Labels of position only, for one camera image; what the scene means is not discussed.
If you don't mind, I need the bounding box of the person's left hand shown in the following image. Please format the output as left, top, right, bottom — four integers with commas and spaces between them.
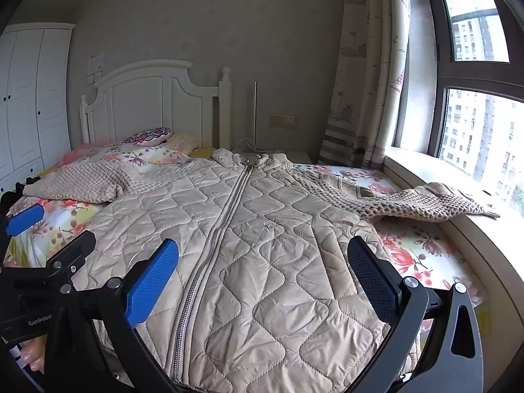
14, 336, 47, 376

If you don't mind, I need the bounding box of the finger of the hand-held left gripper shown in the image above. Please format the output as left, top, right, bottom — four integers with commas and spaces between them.
0, 230, 97, 295
0, 177, 46, 238

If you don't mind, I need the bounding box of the white bed headboard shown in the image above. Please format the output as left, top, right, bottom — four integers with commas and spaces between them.
79, 60, 232, 152

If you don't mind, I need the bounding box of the beige cushion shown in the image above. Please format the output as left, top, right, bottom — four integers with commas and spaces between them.
166, 132, 200, 157

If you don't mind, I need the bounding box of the purple patterned cushion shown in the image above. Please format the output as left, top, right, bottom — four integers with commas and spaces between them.
122, 128, 173, 146

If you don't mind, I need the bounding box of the yellow pillow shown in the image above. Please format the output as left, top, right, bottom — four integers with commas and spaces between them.
189, 146, 224, 159

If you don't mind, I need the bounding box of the white wardrobe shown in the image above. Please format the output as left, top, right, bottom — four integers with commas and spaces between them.
0, 23, 76, 193

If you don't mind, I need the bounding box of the dark framed window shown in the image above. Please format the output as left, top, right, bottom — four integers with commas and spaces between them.
421, 0, 524, 214

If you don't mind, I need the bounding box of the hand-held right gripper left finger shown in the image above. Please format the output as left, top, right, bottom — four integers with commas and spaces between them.
43, 238, 183, 393

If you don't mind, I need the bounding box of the beige waffle blanket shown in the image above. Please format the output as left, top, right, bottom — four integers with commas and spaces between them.
22, 147, 501, 386

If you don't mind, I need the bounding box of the floral bed sheet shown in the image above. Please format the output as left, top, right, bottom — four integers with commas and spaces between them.
3, 142, 490, 308

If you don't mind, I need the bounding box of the floral pillow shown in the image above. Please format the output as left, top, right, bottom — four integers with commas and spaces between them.
61, 142, 193, 173

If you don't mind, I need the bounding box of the thin metal rod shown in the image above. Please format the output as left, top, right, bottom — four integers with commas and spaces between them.
253, 82, 259, 153

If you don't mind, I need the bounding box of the stone windowsill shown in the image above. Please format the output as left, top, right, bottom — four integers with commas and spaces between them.
377, 147, 524, 299

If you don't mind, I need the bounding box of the paper wall notice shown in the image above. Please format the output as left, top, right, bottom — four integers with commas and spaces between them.
87, 51, 105, 86

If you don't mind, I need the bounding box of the white cable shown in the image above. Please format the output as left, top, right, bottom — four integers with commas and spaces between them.
233, 137, 267, 155

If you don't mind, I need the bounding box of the printed striped curtain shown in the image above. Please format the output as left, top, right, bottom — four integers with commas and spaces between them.
318, 0, 411, 168

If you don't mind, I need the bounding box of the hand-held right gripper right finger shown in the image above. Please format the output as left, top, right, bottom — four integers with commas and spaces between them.
347, 236, 484, 393

